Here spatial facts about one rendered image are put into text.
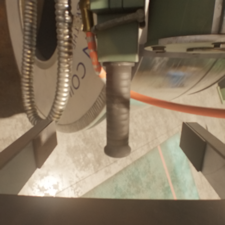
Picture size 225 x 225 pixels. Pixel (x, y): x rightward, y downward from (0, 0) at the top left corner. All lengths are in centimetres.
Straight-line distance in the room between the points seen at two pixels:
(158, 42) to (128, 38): 5
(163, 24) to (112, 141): 16
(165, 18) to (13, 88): 140
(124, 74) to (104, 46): 4
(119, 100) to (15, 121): 127
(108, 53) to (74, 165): 140
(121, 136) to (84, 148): 137
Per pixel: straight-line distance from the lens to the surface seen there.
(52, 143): 16
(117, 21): 20
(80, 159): 158
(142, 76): 52
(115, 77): 21
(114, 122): 22
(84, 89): 58
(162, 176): 240
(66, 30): 23
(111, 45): 22
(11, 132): 143
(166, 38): 17
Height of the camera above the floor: 141
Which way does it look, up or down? 50 degrees down
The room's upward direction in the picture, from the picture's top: 71 degrees clockwise
